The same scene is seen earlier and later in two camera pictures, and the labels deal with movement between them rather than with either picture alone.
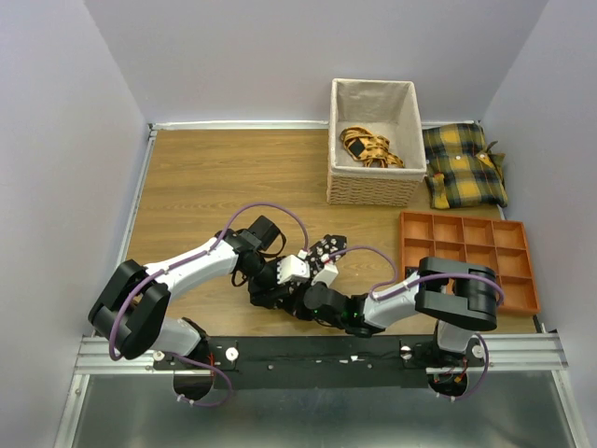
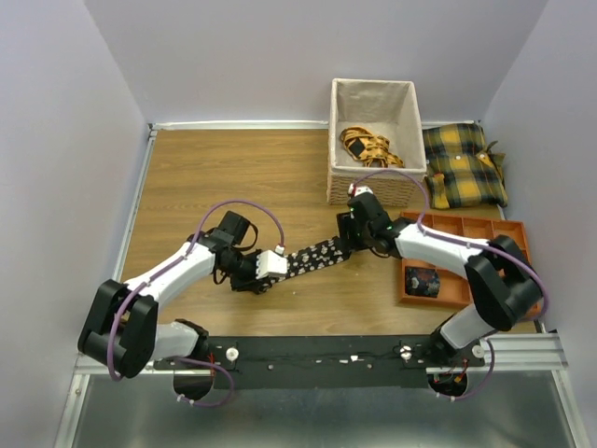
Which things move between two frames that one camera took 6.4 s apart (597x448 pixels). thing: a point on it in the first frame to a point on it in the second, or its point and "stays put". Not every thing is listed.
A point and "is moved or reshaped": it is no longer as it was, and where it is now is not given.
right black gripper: [300, 309] to [345, 223]
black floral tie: [328, 245] is moved or reshaped
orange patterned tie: [368, 147] stays put
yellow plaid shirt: [462, 172] stays put
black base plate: [322, 362] stays put
